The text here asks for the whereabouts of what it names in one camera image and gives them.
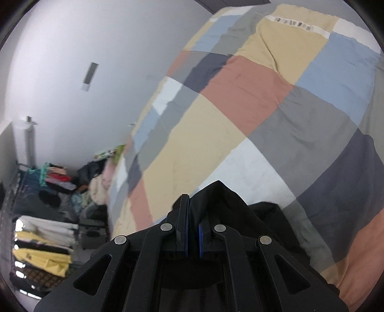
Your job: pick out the green packet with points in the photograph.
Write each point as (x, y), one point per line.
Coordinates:
(110, 153)

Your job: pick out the yellow hoodie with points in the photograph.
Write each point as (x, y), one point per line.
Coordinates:
(42, 258)

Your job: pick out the brown patterned scarf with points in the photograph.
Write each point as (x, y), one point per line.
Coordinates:
(39, 279)

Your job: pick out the black puffer jacket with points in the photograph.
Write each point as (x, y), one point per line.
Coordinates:
(255, 222)

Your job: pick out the teal hanger with coloured clothes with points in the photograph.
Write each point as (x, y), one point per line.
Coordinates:
(54, 177)

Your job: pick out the pile of clothes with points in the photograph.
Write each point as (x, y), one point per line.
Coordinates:
(90, 183)

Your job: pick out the black hanging garment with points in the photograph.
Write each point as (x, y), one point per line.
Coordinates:
(45, 247)

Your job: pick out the white air conditioner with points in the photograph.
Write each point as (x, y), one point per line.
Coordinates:
(25, 141)

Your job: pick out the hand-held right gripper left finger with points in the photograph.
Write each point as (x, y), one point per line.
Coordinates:
(186, 240)

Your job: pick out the patchwork checked bed blanket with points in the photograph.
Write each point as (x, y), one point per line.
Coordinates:
(240, 105)

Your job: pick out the cream plush pillow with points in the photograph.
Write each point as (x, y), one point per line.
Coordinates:
(96, 189)

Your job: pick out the black suitcase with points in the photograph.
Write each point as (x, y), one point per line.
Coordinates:
(93, 231)

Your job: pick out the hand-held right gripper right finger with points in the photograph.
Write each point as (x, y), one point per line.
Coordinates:
(200, 240)

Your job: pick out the white hanging garment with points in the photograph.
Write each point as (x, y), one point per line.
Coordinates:
(45, 226)

